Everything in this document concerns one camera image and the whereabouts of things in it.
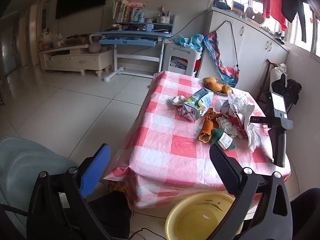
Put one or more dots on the patterned fruit plate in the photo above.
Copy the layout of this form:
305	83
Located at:
220	93

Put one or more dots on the red white snack wrapper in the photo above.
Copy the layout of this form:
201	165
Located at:
240	125

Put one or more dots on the white cabinet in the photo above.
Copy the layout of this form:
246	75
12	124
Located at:
255	55

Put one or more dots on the pink plush toy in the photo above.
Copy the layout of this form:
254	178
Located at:
136	5

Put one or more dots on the grey plastic chair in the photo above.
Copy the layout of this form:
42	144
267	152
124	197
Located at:
25	162

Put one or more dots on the milk carton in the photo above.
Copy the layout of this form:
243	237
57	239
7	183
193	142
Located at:
197	103

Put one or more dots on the person's leg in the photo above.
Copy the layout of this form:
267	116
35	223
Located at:
305	212
112	212

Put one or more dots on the person's left leg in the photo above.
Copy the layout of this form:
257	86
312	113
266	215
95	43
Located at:
112	212

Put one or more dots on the plastic bags on cabinet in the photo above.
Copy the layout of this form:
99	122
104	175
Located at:
51	40

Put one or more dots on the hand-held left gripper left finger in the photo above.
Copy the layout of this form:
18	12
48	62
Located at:
96	170

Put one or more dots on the orange peel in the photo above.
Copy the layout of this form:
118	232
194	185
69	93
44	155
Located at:
211	113
206	130

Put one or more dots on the black folded stroller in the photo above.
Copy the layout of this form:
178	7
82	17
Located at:
292	90

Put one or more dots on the person's right leg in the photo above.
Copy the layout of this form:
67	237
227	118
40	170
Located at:
305	212

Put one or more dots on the colourful printed tote bag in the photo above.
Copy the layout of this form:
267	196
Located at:
225	72

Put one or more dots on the dark shoe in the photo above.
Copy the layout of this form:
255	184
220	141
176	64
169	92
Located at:
221	5

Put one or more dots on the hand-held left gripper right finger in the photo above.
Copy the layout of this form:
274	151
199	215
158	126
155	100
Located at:
220	160

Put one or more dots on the wooden folding chair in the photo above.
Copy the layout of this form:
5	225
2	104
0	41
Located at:
267	80

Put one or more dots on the yellow patterned cloth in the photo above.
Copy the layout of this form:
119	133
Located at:
117	187

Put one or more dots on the brown round plush toy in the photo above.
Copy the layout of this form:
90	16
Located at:
253	15

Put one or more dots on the white tissue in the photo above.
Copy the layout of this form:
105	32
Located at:
176	100
225	126
253	137

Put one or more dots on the pink kettlebell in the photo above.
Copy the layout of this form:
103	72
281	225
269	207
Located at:
94	46

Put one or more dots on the black hanging garment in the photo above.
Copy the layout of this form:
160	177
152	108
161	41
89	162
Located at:
290	0

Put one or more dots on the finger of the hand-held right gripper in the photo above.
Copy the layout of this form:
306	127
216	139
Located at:
257	119

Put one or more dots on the red hanging garment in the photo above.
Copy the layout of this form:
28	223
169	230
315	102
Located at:
273	2

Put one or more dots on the row of books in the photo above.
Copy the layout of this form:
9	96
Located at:
121	12

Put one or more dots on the green yarn skein white label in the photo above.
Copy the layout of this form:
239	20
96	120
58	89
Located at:
223	140

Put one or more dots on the white plastic stool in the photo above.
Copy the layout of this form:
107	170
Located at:
182	52

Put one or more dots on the white pen holder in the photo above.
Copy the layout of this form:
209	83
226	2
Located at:
165	18

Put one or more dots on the yellow plastic basin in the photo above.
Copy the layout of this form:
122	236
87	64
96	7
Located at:
195	220

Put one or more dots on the blue plastic bag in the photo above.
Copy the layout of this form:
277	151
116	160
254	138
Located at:
192	42

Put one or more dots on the red white checkered tablecloth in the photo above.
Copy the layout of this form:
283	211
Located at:
175	155

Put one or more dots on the cream television cabinet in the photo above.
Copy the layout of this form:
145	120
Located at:
75	60

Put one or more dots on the wrinkled yellow mango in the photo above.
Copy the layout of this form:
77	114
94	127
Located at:
227	89

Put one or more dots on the white sack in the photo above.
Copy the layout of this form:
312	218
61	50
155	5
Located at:
278	72

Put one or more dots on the blue study desk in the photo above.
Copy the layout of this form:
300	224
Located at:
130	40

